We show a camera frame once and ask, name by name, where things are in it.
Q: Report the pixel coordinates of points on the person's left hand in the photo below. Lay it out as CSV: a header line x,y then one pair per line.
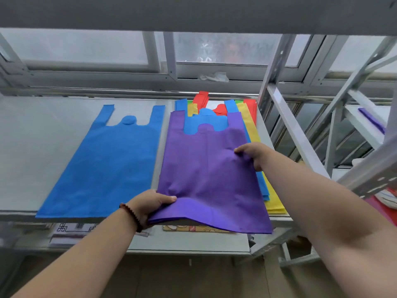
x,y
145,204

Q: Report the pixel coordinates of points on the person's right hand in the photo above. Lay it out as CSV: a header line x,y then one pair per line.
x,y
256,152

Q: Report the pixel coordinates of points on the person's right fingers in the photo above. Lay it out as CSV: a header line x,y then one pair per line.
x,y
245,148

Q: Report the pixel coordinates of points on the person's left thumb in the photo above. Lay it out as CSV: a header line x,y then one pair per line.
x,y
166,200

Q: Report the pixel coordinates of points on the purple non-woven bag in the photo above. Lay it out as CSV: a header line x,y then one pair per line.
x,y
207,179

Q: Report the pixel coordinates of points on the person's left forearm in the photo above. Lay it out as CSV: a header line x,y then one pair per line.
x,y
83,260

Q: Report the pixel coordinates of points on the person's right forearm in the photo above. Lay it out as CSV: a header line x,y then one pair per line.
x,y
325,220

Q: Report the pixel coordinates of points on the colourful printed flat box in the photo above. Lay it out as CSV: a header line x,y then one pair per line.
x,y
192,228

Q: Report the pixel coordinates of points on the blue non-woven bag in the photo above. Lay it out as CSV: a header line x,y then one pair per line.
x,y
204,122
102,170

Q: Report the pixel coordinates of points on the yellow non-woven bag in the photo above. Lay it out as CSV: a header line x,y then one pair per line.
x,y
274,201

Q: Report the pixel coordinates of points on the red non-woven bag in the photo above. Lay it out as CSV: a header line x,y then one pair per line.
x,y
201,99

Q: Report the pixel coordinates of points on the crumpled white plastic wrap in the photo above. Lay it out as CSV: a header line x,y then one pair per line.
x,y
214,77

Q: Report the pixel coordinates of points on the white box with line pattern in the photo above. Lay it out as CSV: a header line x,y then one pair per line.
x,y
74,232

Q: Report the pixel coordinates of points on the grey metal shelf rack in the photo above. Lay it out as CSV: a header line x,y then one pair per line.
x,y
366,121
37,152

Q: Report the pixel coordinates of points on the purple strip of fabric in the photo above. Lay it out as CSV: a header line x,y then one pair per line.
x,y
373,120

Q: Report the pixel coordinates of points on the red and white object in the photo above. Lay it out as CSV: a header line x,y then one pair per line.
x,y
386,200

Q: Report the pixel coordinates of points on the grey framed window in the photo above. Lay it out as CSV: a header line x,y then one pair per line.
x,y
93,52

